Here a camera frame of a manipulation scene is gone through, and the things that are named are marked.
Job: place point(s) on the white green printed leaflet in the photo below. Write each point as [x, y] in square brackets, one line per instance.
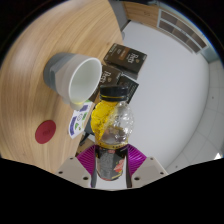
[80, 120]

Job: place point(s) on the clear black-capped drink bottle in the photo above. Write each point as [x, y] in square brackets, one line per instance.
[111, 126]

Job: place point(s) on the flat round red coaster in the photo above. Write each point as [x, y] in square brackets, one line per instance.
[45, 132]

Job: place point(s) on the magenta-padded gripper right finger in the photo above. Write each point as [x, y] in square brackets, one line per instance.
[148, 170]

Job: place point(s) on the white and grey mug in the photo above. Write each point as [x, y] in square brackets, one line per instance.
[83, 80]

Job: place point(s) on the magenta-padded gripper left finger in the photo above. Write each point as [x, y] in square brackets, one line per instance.
[75, 170]

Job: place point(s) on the tall dark brown carton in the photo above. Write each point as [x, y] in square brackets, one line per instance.
[126, 58]

